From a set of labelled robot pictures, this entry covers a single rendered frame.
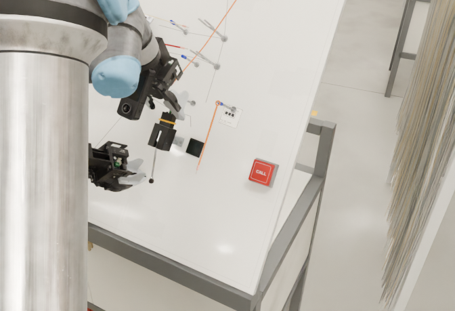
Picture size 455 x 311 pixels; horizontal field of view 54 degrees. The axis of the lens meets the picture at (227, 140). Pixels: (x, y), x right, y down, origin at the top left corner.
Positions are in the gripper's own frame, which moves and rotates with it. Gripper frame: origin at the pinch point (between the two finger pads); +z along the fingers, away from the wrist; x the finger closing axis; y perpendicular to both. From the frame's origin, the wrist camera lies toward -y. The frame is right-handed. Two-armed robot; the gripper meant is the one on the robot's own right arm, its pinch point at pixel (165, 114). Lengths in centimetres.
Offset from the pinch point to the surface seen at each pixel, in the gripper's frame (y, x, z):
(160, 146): -6.9, -1.6, 2.9
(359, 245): 34, -47, 153
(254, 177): -3.7, -24.3, 7.5
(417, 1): 227, -23, 169
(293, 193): 11, -25, 51
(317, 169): 24, -29, 54
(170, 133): -3.1, -2.3, 2.5
